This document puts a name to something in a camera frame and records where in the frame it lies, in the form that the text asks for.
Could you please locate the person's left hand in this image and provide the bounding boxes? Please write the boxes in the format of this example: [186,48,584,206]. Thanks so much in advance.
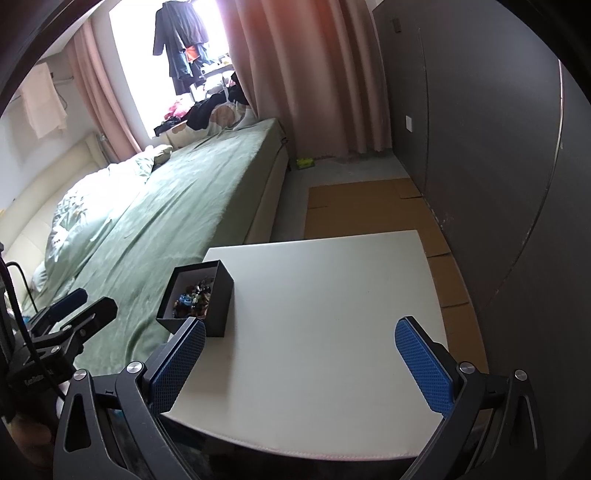
[8,411,57,462]

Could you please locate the brown cardboard sheets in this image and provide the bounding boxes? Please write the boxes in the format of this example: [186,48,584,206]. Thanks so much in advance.
[302,178,490,374]

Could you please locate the pile of clothes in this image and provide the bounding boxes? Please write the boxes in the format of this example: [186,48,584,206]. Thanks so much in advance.
[152,69,257,137]

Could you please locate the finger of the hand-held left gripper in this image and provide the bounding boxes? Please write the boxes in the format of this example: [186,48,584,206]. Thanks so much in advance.
[27,288,89,331]
[32,296,118,366]

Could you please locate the wide pink curtain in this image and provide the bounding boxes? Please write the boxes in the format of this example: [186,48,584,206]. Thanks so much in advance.
[228,0,393,158]

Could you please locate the cream headboard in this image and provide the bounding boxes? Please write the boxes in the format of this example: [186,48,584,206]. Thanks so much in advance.
[0,138,100,296]

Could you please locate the black jewelry box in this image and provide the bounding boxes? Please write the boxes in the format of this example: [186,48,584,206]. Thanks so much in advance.
[156,260,235,339]

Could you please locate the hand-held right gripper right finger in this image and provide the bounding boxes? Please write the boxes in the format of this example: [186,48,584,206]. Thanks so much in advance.
[393,315,548,480]

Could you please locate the dark grey wardrobe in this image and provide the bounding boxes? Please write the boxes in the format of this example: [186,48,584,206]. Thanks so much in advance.
[372,0,591,480]

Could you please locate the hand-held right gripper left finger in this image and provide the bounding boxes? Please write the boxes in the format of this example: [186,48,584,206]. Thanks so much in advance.
[52,316,208,480]

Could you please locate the cream bed frame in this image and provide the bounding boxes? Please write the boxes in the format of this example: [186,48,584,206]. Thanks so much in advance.
[242,117,290,245]

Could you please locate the hanging dark clothes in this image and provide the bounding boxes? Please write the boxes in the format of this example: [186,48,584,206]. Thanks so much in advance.
[152,0,218,95]

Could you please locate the beige hanging towel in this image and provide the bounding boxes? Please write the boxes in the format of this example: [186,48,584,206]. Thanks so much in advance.
[21,62,68,139]

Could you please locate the narrow pink curtain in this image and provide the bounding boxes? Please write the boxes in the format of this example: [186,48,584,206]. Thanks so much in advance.
[67,18,144,162]

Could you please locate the light green quilt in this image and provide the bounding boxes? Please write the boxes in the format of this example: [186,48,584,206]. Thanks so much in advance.
[30,144,174,296]

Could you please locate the black cable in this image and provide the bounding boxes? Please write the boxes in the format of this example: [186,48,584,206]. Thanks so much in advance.
[0,261,70,402]

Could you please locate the bed with green sheet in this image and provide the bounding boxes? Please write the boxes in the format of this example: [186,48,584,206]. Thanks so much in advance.
[69,117,283,374]

